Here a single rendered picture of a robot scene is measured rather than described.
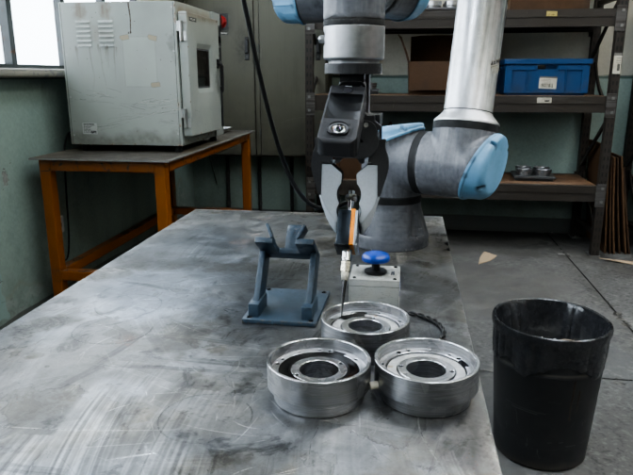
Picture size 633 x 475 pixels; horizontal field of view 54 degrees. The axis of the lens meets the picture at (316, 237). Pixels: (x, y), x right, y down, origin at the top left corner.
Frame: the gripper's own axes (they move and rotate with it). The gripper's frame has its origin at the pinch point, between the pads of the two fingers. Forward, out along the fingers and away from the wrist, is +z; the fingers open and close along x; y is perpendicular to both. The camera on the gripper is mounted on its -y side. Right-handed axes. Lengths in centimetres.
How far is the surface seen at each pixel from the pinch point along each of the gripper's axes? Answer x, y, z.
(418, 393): -9.5, -23.9, 10.3
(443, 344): -12.0, -14.1, 9.5
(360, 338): -3.0, -13.6, 9.7
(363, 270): -1.3, 8.0, 8.7
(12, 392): 32.0, -25.2, 13.3
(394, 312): -6.3, -4.8, 9.8
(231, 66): 125, 360, -25
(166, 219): 97, 167, 41
